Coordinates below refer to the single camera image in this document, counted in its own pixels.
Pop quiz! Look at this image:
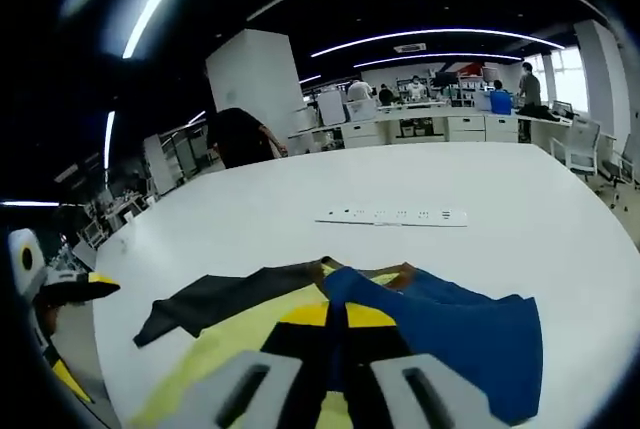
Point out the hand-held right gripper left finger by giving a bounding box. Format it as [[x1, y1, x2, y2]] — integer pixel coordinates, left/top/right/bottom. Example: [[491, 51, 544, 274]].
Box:
[[189, 302, 334, 429]]

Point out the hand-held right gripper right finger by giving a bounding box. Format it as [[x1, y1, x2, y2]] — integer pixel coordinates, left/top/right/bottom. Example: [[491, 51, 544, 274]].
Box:
[[339, 302, 501, 429]]

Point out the yellow blue grey garment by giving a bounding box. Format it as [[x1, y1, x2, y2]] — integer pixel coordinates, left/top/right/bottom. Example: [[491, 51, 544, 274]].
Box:
[[130, 256, 545, 429]]

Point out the white plastic chair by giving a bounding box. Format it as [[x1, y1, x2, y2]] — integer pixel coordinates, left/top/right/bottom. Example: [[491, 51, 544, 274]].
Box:
[[49, 298, 109, 415]]

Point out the white power strip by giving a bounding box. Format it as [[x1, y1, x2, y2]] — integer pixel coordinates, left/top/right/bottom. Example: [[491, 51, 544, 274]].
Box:
[[314, 203, 469, 228]]

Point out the metal shelving rack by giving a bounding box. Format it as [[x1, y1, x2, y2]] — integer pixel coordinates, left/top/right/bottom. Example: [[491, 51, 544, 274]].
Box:
[[143, 126, 224, 195]]

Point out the white desk row with drawers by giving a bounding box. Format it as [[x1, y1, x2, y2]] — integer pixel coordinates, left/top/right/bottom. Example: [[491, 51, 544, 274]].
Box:
[[287, 101, 574, 155]]

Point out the white box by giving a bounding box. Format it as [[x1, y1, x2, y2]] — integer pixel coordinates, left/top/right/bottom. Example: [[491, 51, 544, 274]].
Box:
[[347, 99, 376, 121]]

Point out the tall white cabinet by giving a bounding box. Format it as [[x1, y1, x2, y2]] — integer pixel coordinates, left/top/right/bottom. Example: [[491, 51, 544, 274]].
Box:
[[318, 91, 347, 126]]

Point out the white office chair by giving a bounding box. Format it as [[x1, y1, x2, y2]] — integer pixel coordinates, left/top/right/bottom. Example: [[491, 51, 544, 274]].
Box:
[[597, 131, 640, 210], [549, 116, 602, 183]]

